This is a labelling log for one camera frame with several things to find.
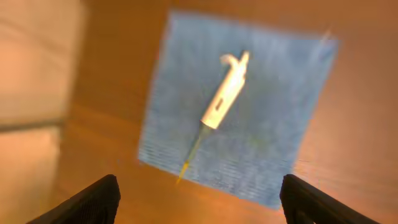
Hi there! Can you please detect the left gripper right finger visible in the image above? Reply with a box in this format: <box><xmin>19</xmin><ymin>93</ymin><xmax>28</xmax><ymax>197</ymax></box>
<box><xmin>279</xmin><ymin>173</ymin><xmax>382</xmax><ymax>224</ymax></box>

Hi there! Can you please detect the blue cloth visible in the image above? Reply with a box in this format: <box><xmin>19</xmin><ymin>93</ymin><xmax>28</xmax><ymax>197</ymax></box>
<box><xmin>137</xmin><ymin>10</ymin><xmax>341</xmax><ymax>211</ymax></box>

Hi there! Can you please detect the white pipette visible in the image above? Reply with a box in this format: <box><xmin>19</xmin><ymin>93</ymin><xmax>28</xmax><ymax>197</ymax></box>
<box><xmin>175</xmin><ymin>50</ymin><xmax>251</xmax><ymax>185</ymax></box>

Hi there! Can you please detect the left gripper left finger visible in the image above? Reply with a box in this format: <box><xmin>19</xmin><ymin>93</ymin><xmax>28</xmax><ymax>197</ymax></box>
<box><xmin>26</xmin><ymin>174</ymin><xmax>121</xmax><ymax>224</ymax></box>

